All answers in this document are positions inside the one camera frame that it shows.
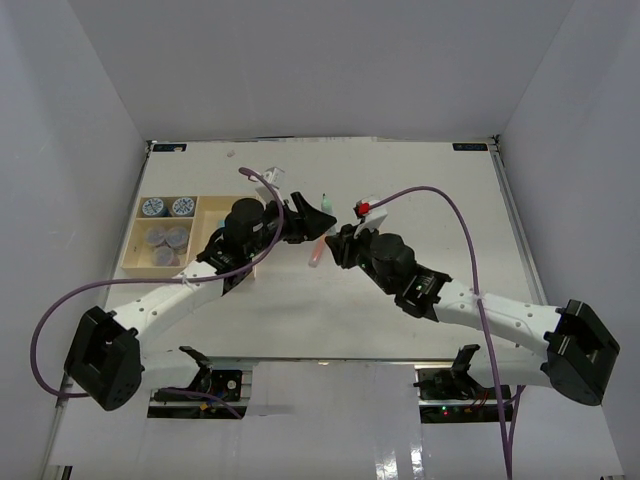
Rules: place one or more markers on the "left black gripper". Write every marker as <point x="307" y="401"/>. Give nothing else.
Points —
<point x="315" y="221"/>

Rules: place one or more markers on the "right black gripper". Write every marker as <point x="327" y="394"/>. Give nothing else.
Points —
<point x="344" y="244"/>

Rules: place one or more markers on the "green highlighter pen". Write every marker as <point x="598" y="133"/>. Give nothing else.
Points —
<point x="326" y="205"/>

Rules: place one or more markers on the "blue white ink jar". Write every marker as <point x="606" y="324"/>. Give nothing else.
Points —
<point x="153" y="207"/>
<point x="183" y="207"/>

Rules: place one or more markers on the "paperclip jar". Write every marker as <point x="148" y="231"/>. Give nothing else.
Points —
<point x="155" y="237"/>
<point x="164" y="256"/>
<point x="177" y="238"/>

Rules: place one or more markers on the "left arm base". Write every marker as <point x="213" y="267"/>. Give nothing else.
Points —
<point x="212" y="395"/>

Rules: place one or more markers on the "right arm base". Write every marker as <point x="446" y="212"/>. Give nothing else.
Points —
<point x="445" y="399"/>

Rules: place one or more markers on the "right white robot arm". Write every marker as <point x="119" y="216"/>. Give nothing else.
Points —
<point x="571" y="350"/>

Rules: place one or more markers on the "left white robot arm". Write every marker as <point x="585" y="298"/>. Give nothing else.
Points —
<point x="106" y="356"/>

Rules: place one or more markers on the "orange highlighter pen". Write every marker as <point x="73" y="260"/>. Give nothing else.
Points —
<point x="317" y="252"/>

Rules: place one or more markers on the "beige wooden organizer tray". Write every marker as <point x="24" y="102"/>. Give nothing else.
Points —
<point x="136" y="260"/>

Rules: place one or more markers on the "right table logo sticker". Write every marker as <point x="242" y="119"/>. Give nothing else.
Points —
<point x="470" y="147"/>

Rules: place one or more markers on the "table logo sticker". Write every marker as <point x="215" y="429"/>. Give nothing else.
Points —
<point x="169" y="147"/>
<point x="470" y="147"/>

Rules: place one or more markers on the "left table logo sticker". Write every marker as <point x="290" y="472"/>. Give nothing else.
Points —
<point x="169" y="147"/>

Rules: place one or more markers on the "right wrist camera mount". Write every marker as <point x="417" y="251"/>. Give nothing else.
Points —
<point x="370" y="215"/>

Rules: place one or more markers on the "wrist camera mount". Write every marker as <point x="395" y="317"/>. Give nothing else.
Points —
<point x="274" y="176"/>
<point x="370" y="215"/>

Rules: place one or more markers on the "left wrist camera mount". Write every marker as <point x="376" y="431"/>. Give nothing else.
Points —
<point x="274" y="176"/>

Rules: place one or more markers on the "aluminium table rail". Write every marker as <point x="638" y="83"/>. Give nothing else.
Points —
<point x="520" y="235"/>

